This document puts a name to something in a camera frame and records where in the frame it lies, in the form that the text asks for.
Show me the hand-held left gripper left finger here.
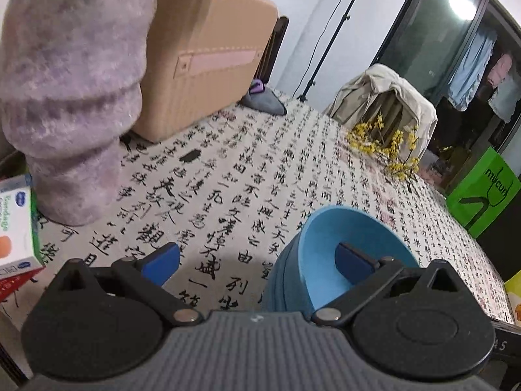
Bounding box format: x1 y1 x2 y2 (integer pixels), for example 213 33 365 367
55 241 204 326

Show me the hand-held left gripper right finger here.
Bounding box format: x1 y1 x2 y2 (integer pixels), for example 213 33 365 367
311 242 467 327

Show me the blue bowl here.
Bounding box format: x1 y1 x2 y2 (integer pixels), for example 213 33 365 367
298 206 421 312
260 239 314 312

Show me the yellow-green printed paper bag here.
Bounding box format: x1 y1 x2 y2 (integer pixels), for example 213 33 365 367
505 271 521 323

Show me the yellow flower branch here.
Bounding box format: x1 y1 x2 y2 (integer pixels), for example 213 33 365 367
346 114 422 190

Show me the green paper bag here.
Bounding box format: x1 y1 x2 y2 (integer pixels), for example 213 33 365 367
445 147 521 240

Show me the red box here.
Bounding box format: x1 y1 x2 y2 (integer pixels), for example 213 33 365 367
0 268 39 303

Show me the white and blue box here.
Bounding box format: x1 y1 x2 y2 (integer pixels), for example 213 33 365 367
0 174 46 280

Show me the wooden chair under jacket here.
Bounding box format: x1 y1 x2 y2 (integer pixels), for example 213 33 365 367
366 90 408 147

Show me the grey and purple cloth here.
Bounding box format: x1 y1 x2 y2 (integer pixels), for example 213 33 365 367
240 79 288 117

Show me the beige jacket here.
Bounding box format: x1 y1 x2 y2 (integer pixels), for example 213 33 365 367
323 64 438 164

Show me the fuzzy purple garment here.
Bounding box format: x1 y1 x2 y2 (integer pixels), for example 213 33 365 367
0 0 163 226

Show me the hanging white garment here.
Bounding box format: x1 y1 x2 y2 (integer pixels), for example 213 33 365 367
488 71 521 123

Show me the hanging light blue shirt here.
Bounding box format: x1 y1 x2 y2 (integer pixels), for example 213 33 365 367
448 28 497 111

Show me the hanging pink garment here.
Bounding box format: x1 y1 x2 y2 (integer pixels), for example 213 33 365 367
487 53 513 88

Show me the dark wooden chair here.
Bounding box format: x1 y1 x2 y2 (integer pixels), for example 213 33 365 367
258 15 290 86

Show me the dark sliding glass door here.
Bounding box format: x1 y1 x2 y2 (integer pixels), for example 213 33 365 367
370 0 521 164

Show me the studio light on tripod stand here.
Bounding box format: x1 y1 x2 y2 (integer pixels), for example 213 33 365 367
297 0 385 102

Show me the pink ribbed suitcase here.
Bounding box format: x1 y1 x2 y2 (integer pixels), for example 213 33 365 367
132 0 279 143

